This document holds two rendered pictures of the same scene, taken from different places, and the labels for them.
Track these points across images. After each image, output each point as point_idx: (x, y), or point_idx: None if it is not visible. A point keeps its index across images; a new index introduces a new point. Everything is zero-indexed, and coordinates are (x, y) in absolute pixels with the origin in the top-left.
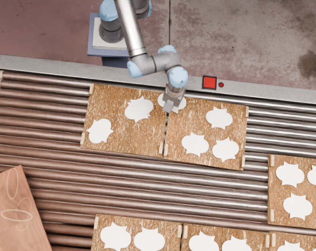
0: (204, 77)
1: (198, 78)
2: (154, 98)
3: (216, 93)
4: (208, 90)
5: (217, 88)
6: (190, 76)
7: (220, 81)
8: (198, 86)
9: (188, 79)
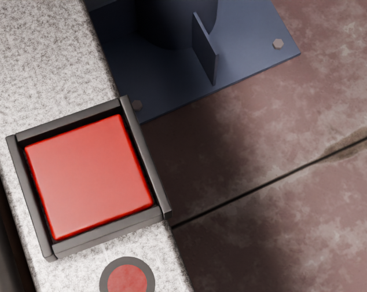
0: (114, 115)
1: (95, 81)
2: None
3: (33, 283)
4: (22, 199)
5: (78, 269)
6: (80, 15)
7: (156, 261)
8: (22, 107)
9: (43, 14)
